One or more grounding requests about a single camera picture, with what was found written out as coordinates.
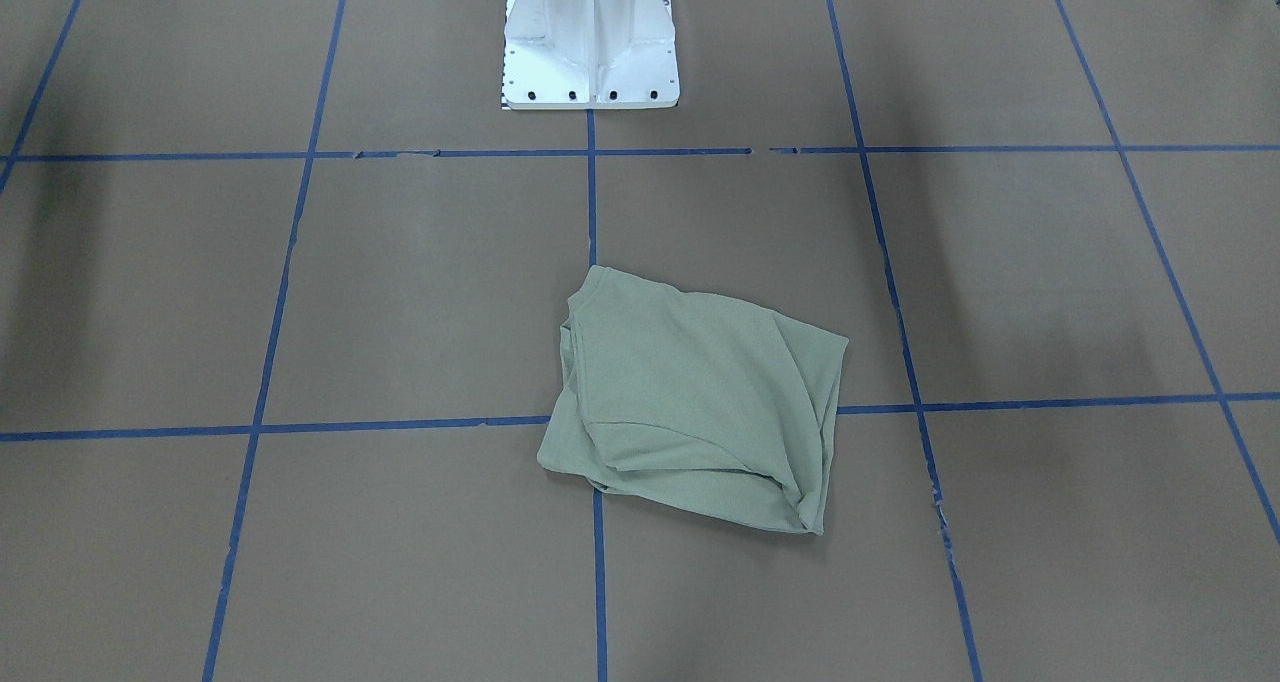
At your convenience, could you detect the olive green long-sleeve shirt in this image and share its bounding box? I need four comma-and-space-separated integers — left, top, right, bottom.
538, 266, 849, 536

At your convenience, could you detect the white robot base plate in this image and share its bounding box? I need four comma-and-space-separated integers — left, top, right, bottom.
500, 0, 681, 111

